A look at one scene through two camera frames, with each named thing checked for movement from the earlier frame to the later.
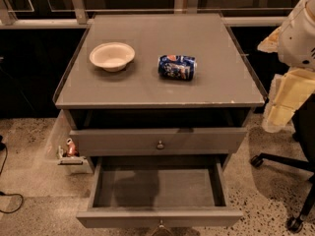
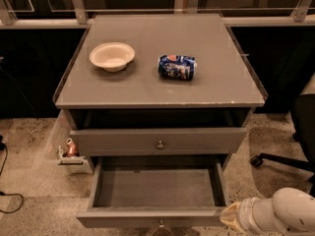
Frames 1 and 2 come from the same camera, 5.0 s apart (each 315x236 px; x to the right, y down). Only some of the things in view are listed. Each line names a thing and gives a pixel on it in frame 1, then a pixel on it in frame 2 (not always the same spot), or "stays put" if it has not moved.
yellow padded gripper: (296, 44) → (244, 214)
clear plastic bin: (60, 147) stays put
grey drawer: (162, 141) stays put
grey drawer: (157, 192) stays put
